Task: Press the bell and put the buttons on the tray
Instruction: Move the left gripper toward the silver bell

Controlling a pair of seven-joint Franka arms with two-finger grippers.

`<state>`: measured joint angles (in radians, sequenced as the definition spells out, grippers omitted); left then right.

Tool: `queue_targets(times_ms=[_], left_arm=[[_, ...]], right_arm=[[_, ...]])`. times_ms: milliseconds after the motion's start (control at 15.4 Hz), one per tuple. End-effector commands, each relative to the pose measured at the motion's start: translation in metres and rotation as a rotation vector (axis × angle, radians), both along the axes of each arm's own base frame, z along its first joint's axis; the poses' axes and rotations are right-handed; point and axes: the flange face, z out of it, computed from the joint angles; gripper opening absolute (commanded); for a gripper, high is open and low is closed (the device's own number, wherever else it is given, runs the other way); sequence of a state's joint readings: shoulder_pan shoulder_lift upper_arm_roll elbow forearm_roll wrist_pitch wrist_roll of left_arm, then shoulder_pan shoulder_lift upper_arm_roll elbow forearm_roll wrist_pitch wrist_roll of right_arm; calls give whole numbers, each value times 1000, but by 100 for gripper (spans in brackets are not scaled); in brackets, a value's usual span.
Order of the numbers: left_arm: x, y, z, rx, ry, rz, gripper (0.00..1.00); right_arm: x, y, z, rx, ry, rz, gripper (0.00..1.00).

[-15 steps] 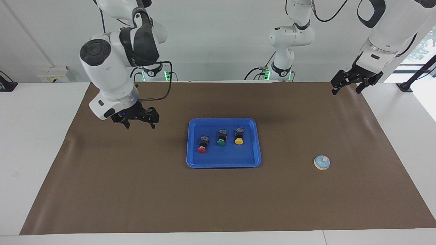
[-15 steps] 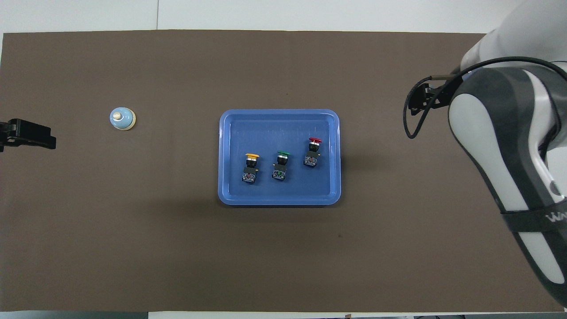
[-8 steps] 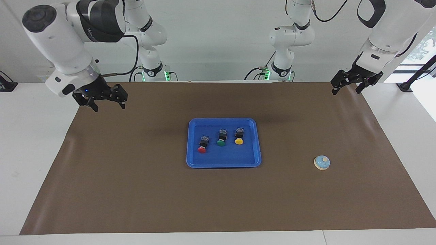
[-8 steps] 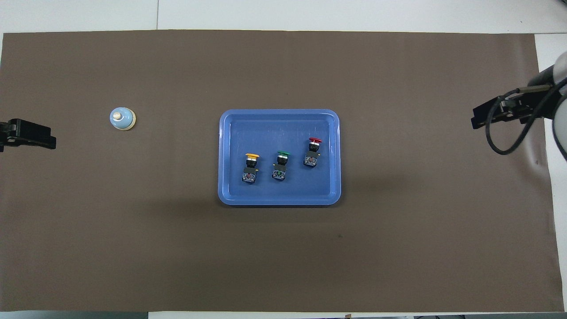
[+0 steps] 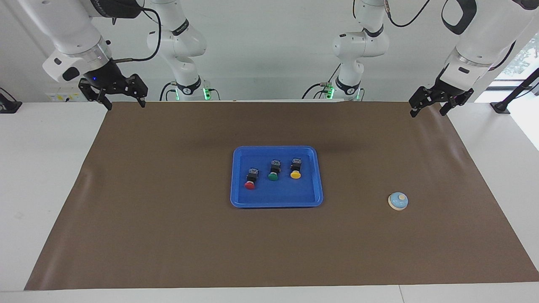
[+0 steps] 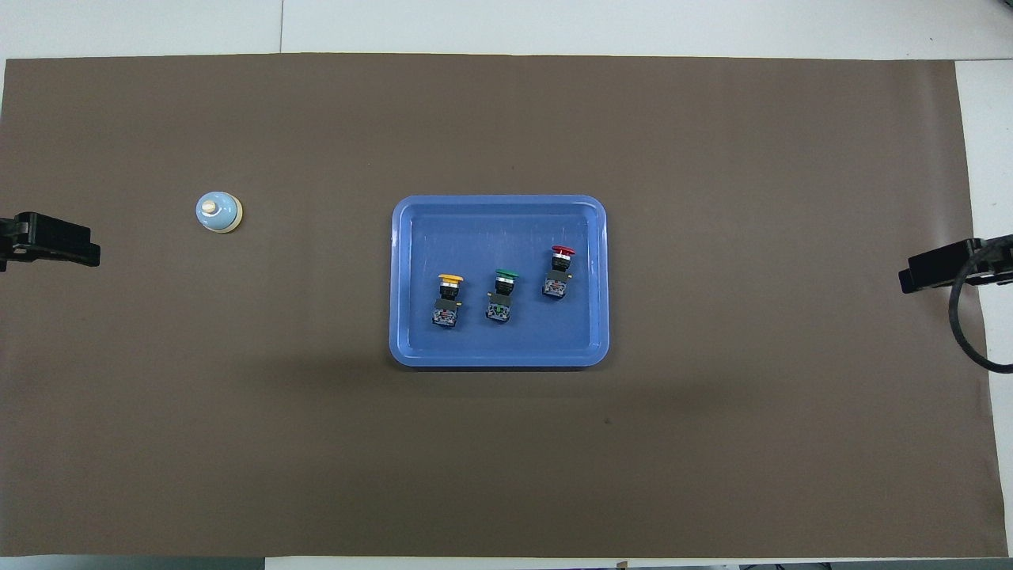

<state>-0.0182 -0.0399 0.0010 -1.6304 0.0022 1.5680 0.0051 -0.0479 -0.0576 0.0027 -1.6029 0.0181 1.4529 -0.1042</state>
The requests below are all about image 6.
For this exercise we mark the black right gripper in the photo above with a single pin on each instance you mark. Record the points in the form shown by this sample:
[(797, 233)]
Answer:
[(938, 261)]

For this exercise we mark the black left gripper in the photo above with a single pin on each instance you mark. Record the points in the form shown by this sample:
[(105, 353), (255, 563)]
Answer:
[(55, 231)]

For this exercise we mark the light blue service bell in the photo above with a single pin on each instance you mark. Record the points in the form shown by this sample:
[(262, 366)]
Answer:
[(219, 214)]

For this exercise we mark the red push button switch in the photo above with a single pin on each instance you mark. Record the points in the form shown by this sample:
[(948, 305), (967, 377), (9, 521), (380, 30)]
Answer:
[(557, 283)]

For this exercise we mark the yellow push button switch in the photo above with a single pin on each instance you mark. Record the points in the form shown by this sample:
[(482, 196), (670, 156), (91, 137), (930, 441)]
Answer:
[(446, 314)]

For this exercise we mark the green push button switch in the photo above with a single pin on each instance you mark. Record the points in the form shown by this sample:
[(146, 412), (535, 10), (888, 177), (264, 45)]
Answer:
[(499, 309)]

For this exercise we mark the blue plastic tray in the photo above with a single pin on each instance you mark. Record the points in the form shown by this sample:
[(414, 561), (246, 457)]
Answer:
[(506, 229)]

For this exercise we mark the brown table mat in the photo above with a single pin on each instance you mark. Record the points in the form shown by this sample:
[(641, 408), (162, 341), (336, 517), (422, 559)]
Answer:
[(237, 443)]

